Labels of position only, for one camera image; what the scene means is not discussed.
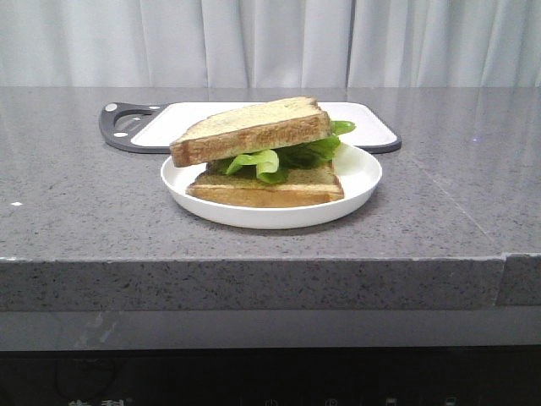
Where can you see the green lettuce leaf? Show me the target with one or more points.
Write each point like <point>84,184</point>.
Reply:
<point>272,166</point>

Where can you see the toasted bread slice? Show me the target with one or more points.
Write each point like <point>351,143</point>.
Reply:
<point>265,126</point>
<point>304,187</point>

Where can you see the white round plate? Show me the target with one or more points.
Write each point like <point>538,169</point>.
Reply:
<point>358,172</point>

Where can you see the black appliance front panel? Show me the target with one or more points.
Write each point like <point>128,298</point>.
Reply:
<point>279,376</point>

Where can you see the white curtain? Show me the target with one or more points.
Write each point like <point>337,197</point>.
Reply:
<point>264,44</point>

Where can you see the white cutting board black handle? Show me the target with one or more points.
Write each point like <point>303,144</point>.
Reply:
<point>151,129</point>

